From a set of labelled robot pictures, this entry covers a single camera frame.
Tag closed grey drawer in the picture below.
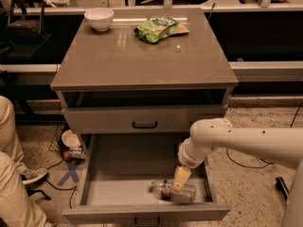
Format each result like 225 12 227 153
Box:
62 105 227 134

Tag black cable on floor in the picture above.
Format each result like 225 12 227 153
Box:
225 102 303 170

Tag snack packet on floor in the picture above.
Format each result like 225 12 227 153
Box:
62 150 86 161

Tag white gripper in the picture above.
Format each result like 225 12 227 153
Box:
172 139 205 191

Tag clear plastic water bottle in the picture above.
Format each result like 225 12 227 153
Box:
149 180 196 203

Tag white ceramic bowl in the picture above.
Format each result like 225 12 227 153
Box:
84 8 114 31

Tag black bar on floor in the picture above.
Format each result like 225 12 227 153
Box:
276 177 289 201

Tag green snack bag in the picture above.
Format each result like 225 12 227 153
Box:
134 17 189 44

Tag grey sneaker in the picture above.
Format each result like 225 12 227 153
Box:
21 168 47 185

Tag person's beige trouser legs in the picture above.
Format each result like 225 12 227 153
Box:
0 96 53 227

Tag black wire basket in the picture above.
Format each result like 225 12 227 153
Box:
49 124 69 153

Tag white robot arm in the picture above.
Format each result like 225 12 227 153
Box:
173 118 303 227

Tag grey drawer cabinet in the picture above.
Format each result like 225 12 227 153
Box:
51 8 238 149

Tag black chair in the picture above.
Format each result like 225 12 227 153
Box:
0 0 49 60

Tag black cable left floor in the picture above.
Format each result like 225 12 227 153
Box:
45 159 79 210

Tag open grey drawer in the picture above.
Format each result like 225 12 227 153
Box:
62 133 230 227

